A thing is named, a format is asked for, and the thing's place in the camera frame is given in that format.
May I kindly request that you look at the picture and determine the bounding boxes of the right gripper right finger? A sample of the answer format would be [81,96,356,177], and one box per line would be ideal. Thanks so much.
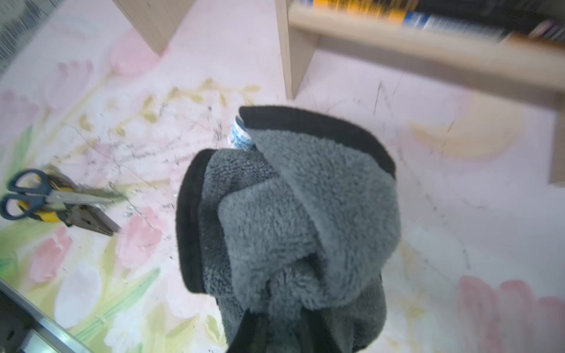
[300,309,341,353]

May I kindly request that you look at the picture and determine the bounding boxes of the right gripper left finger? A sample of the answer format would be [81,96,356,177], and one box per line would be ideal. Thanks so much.
[227,310,269,353]

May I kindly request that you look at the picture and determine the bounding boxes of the grey microfibre cloth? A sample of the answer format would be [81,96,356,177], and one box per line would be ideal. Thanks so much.
[176,106,401,352]

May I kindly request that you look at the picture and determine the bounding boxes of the light wooden bookshelf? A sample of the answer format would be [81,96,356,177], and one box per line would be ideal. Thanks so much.
[113,1,564,186]

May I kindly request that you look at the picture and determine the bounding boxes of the pink floral table mat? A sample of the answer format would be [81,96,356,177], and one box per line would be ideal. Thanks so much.
[1,1,564,352]

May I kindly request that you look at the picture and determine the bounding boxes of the black book on lower shelf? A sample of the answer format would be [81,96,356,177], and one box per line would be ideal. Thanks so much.
[299,0,565,43]

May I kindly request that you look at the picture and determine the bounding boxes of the yellow handled pliers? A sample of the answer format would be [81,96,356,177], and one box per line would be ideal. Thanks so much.
[8,174,120,236]

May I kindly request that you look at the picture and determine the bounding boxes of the aluminium mounting rail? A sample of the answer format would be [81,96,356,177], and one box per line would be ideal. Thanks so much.
[1,281,91,352]

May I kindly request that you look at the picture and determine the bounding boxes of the blue handled scissors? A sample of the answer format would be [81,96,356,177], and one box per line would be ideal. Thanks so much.
[1,169,117,221]

